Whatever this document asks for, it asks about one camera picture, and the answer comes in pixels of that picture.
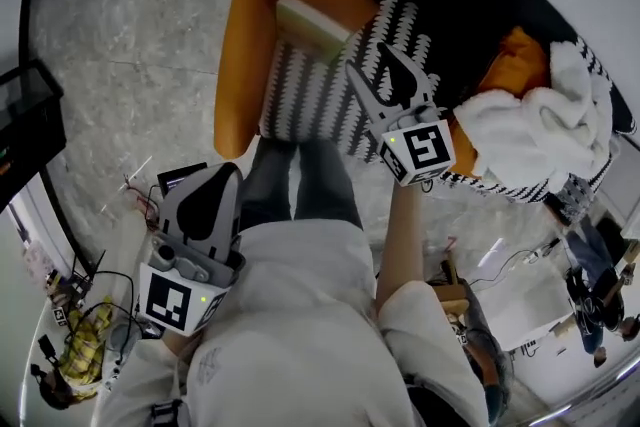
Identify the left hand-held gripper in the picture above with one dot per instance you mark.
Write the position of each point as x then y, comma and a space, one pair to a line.
170, 297

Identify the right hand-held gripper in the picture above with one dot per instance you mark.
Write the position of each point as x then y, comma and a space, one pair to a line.
422, 147

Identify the thick white book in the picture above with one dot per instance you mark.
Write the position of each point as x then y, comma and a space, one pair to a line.
306, 21

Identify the person's left forearm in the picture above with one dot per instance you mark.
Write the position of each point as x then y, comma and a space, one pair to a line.
180, 342

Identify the person's right forearm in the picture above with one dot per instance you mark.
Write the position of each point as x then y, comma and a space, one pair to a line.
400, 240

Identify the small dark screen device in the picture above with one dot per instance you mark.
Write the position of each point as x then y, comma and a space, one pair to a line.
177, 177

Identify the black white patterned throw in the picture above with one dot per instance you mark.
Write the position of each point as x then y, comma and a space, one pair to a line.
320, 90

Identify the person's grey trousers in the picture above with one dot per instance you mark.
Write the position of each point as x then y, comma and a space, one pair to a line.
310, 185

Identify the orange cushion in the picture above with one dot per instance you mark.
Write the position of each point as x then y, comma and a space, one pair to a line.
522, 65

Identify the orange sofa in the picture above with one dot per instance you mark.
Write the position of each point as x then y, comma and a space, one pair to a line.
250, 65

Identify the person's white sweatshirt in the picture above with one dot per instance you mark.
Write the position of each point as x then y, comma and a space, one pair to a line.
290, 325

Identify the white fluffy blanket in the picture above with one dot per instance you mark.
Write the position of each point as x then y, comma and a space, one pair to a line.
545, 125

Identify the black crate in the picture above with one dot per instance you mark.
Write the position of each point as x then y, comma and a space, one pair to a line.
27, 125

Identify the wooden chair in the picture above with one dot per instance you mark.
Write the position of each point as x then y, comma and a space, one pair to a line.
452, 287

